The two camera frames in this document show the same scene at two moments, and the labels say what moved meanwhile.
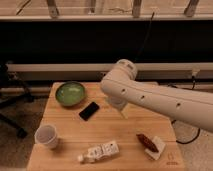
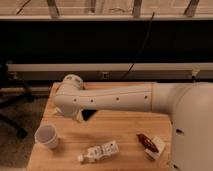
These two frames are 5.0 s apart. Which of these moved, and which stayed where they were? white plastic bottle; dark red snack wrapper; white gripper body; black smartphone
Moved: white gripper body
Stayed: dark red snack wrapper; white plastic bottle; black smartphone
